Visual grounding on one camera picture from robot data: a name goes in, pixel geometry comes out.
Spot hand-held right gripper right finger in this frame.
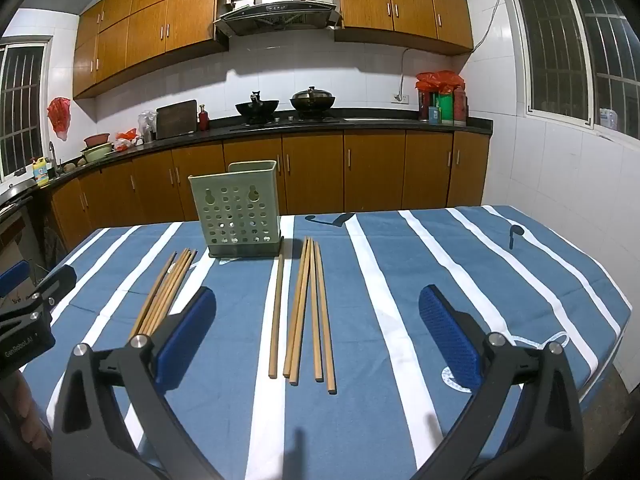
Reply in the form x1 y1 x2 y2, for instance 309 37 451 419
417 284 586 480

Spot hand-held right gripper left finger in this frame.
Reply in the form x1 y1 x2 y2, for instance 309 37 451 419
52 286 221 480

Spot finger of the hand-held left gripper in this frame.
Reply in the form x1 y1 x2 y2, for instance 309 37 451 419
0 260 27 298
27 264 77 318

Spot green perforated utensil holder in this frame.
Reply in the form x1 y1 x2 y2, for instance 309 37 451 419
188 160 284 259

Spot person's left hand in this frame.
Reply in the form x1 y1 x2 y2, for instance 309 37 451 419
16 369 52 451

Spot blue white striped tablecloth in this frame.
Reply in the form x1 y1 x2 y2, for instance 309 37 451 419
20 204 633 480

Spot stacked bowls on counter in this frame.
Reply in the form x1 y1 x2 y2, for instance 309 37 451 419
80 142 115 164

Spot small barred window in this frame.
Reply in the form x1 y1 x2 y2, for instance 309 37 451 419
0 36 54 184

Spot hanging red plastic bag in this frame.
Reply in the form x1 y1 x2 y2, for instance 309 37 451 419
47 97 72 141

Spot wooden base cabinets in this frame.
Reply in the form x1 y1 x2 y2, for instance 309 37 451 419
37 129 491 267

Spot clear plastic bag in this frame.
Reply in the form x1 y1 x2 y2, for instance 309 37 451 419
138 110 158 145

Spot dark cutting board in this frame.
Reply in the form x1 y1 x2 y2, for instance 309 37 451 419
156 99 198 140

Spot black kitchen countertop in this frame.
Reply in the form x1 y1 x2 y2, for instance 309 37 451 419
30 116 494 188

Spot dark red tin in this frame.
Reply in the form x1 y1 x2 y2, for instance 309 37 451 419
452 87 470 126

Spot black open wok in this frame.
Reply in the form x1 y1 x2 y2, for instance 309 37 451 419
235 90 281 124

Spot gas stove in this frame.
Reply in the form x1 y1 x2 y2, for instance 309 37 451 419
227 114 346 129

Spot red bag over tins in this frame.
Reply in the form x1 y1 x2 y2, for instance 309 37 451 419
416 71 465 95

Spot black wok with lid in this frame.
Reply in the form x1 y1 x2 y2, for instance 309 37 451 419
290 86 337 114

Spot large barred window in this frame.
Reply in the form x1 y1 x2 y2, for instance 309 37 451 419
495 0 640 142

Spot steel range hood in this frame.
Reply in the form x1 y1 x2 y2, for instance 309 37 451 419
214 0 343 37

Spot white power cable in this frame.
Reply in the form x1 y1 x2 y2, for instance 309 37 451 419
399 0 512 102

